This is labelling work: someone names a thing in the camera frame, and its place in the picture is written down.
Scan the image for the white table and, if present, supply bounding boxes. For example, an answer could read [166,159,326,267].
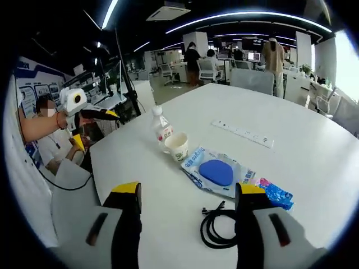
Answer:
[89,82,359,269]

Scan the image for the ceiling air vent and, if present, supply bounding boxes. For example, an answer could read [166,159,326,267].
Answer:
[145,1,191,22]

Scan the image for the clear wet wipes pack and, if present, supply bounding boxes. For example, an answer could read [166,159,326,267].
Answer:
[180,145,256,199]

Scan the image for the person's white dotted shirt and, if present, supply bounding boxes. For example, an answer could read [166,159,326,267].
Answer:
[4,75,59,249]

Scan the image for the person's left hand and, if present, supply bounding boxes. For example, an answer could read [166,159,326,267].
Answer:
[56,110,70,129]

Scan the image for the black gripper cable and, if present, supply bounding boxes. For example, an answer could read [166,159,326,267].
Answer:
[38,127,94,191]

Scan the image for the silver laptop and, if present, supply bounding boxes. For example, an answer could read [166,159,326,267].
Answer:
[94,66,128,110]

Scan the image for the white power strip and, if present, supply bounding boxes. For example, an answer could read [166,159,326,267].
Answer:
[211,119,274,149]

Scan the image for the ceiling light strip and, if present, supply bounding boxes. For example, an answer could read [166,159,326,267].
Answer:
[165,11,334,34]

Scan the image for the grey mesh chair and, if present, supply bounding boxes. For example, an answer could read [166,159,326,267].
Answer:
[50,161,103,250]

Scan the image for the clear plastic bottle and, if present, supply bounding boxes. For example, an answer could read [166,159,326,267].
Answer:
[151,105,174,154]

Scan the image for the black tripod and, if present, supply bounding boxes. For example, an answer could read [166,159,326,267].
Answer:
[113,26,142,124]

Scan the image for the blue tissue pack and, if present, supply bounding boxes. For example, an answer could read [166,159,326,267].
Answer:
[255,177,295,211]

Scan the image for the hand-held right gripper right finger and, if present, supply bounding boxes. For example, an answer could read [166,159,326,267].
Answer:
[234,182,328,269]

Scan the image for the grey office chair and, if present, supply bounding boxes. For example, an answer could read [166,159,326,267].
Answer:
[315,86,359,135]

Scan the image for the white office chair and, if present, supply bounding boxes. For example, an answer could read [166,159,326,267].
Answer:
[196,58,224,84]
[158,63,173,86]

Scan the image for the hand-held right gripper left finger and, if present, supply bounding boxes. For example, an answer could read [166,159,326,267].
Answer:
[54,181,143,269]

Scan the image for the white paper cup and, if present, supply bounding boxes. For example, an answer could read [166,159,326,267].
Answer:
[164,132,189,163]

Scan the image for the wall poster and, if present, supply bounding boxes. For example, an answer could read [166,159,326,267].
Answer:
[15,57,72,157]

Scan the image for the short ceiling light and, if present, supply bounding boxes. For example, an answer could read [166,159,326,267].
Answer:
[100,0,118,30]

